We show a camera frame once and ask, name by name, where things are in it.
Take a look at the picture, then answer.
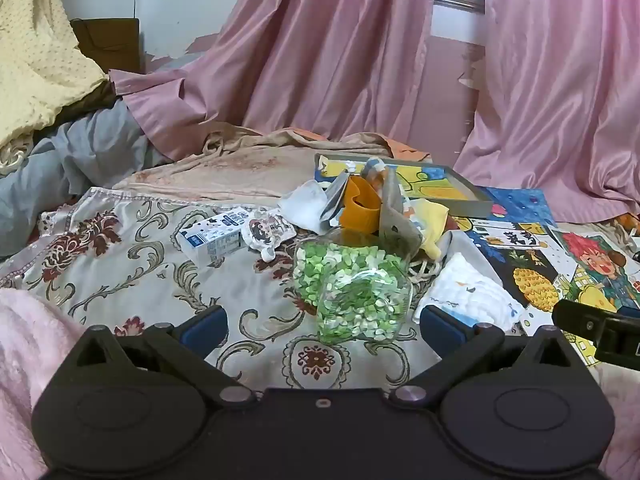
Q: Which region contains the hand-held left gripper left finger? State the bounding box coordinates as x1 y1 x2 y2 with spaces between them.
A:
65 305 256 409

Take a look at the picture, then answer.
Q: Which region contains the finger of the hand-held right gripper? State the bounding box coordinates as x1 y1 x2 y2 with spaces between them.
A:
551 299 640 373

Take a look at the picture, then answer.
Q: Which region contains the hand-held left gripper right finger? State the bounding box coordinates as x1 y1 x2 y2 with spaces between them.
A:
387 305 576 409

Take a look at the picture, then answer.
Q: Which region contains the white gauze cloth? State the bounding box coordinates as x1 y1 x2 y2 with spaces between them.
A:
412 232 526 333

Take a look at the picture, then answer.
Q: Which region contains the yellow cloth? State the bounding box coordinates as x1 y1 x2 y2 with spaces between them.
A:
410 199 451 258

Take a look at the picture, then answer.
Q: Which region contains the white printed snack pouch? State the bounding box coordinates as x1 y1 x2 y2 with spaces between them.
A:
241 210 288 262

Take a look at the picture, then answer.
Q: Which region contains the grey tray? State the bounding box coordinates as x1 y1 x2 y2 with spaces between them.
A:
314 152 495 218

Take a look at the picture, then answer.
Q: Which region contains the white tissue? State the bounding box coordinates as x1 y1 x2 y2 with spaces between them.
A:
277 180 333 235

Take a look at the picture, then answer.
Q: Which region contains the light grey cloth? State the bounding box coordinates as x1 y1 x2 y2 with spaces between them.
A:
317 172 353 228

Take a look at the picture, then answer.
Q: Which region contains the blue and orange striped cloth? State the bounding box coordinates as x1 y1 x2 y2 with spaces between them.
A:
360 156 401 196

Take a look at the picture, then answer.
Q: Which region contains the colourful cartoon mat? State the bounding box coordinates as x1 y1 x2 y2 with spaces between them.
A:
447 185 640 366

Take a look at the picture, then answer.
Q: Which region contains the white and blue milk carton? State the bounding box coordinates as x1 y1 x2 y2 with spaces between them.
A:
179 208 251 268

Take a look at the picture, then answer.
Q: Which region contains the floral bed cover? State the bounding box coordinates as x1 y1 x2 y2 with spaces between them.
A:
0 187 451 391

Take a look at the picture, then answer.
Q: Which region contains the glass jar of green stars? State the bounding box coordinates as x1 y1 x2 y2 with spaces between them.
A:
292 225 413 346

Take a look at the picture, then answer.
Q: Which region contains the beige quilt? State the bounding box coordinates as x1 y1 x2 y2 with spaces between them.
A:
112 127 431 208

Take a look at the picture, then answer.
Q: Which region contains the pink fluffy blanket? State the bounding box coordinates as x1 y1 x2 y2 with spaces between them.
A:
0 287 86 480

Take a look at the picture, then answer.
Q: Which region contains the grey duvet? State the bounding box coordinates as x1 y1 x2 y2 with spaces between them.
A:
0 105 171 258

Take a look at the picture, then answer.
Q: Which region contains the pink satin curtain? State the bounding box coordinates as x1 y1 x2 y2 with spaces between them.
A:
107 0 436 161
455 0 640 223

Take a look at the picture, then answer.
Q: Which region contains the dark brown cloth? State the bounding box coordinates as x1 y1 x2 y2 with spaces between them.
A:
55 80 121 128

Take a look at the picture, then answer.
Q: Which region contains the yellow dotted blanket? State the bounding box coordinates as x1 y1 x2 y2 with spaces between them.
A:
0 0 108 148

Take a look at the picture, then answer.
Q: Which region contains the beige cord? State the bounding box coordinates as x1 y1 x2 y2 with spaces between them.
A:
400 255 446 286

